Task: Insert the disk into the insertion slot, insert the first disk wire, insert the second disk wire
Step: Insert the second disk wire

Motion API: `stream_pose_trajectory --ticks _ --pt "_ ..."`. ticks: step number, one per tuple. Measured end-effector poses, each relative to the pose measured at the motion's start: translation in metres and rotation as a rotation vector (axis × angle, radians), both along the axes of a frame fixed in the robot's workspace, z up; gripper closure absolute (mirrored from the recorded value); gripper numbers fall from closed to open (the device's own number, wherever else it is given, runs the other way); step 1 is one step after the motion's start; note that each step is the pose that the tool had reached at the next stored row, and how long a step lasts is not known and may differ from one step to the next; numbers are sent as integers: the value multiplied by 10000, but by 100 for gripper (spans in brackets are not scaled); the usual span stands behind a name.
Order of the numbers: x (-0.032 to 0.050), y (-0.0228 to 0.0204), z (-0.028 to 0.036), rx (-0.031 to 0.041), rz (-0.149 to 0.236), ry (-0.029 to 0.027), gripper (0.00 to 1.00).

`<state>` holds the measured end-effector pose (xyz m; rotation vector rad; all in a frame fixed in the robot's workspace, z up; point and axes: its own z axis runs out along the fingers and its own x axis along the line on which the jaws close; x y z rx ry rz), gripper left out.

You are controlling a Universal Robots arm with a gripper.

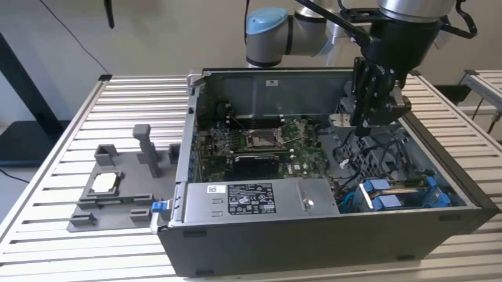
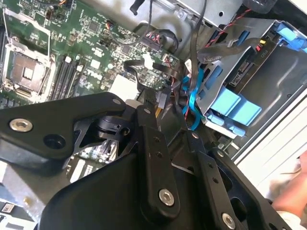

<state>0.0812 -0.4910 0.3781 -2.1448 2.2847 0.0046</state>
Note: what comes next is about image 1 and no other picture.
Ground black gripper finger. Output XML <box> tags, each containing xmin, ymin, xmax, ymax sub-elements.
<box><xmin>368</xmin><ymin>68</ymin><xmax>396</xmax><ymax>127</ymax></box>
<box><xmin>351</xmin><ymin>57</ymin><xmax>373</xmax><ymax>137</ymax></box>

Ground black data wire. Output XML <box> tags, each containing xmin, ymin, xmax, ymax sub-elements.
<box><xmin>331</xmin><ymin>129</ymin><xmax>377</xmax><ymax>183</ymax></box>

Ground perforated metal drive cage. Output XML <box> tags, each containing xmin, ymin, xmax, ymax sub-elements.
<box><xmin>331</xmin><ymin>132</ymin><xmax>392</xmax><ymax>177</ymax></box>

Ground black floor box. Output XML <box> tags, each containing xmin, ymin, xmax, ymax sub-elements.
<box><xmin>432</xmin><ymin>84</ymin><xmax>471</xmax><ymax>104</ymax></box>

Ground green motherboard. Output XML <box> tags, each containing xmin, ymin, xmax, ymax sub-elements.
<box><xmin>193</xmin><ymin>114</ymin><xmax>337</xmax><ymax>183</ymax></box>

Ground metal slat side table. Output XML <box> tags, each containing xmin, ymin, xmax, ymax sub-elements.
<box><xmin>461</xmin><ymin>69</ymin><xmax>502</xmax><ymax>126</ymax></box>

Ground CPU socket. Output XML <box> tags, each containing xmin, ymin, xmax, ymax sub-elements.
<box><xmin>243</xmin><ymin>128</ymin><xmax>284</xmax><ymax>148</ymax></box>

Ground black RAM slots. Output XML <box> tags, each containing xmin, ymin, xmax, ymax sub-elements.
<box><xmin>229</xmin><ymin>115</ymin><xmax>285</xmax><ymax>130</ymax></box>

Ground silver power supply box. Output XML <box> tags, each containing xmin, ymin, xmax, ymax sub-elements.
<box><xmin>182</xmin><ymin>178</ymin><xmax>340</xmax><ymax>224</ymax></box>

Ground black PC case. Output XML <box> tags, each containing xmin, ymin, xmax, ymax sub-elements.
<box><xmin>150</xmin><ymin>66</ymin><xmax>500</xmax><ymax>278</ymax></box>

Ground grey parts rack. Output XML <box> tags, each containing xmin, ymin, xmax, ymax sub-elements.
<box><xmin>65</xmin><ymin>123</ymin><xmax>181</xmax><ymax>233</ymax></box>

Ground silver CPU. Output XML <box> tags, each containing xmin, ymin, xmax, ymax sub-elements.
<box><xmin>89</xmin><ymin>172</ymin><xmax>120</xmax><ymax>193</ymax></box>

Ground black hanging antenna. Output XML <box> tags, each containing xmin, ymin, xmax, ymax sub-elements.
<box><xmin>101</xmin><ymin>0</ymin><xmax>116</xmax><ymax>29</ymax></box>

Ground black desk stand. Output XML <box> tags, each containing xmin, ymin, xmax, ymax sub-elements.
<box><xmin>0</xmin><ymin>31</ymin><xmax>70</xmax><ymax>168</ymax></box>

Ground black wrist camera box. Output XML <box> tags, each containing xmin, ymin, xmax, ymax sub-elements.
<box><xmin>376</xmin><ymin>88</ymin><xmax>413</xmax><ymax>126</ymax></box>

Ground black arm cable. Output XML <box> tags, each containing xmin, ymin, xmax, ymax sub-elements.
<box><xmin>439</xmin><ymin>0</ymin><xmax>480</xmax><ymax>39</ymax></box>
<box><xmin>293</xmin><ymin>0</ymin><xmax>373</xmax><ymax>48</ymax></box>

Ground socket cover metal frame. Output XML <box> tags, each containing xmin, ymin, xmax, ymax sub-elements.
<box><xmin>280</xmin><ymin>120</ymin><xmax>307</xmax><ymax>142</ymax></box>

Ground locking lever wire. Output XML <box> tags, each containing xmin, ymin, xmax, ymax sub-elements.
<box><xmin>227</xmin><ymin>115</ymin><xmax>252</xmax><ymax>133</ymax></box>

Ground thin black wall cable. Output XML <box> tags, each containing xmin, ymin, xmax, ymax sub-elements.
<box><xmin>37</xmin><ymin>0</ymin><xmax>112</xmax><ymax>76</ymax></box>

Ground black floor cable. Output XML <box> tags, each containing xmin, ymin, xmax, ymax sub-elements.
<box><xmin>0</xmin><ymin>169</ymin><xmax>32</xmax><ymax>184</ymax></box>

